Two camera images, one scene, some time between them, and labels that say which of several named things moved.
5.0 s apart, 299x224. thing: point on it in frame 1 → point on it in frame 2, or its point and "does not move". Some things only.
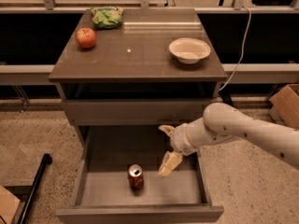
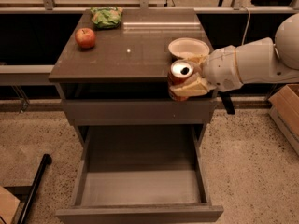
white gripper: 179,141 → 221,68
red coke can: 135,177 → 178,71
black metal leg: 47,160 does not move
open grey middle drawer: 103,196 does not move
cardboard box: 284,108 does not move
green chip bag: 106,17 does not move
